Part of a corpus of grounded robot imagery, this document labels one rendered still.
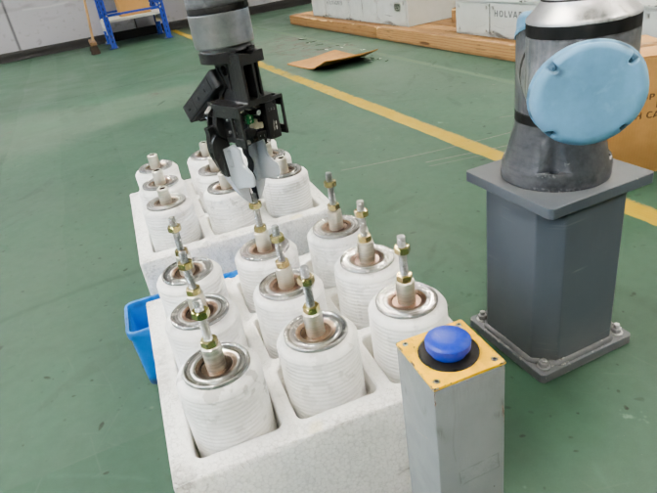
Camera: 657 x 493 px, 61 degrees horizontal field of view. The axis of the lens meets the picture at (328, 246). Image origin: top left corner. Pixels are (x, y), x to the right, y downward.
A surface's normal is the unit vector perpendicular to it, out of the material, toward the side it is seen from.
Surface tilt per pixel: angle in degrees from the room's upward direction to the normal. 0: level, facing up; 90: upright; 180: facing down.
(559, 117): 97
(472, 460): 90
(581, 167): 72
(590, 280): 90
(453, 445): 90
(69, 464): 0
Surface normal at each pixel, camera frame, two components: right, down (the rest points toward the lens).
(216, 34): 0.00, 0.48
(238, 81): -0.72, 0.42
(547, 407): -0.14, -0.87
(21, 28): 0.40, 0.39
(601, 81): -0.18, 0.60
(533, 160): -0.73, 0.14
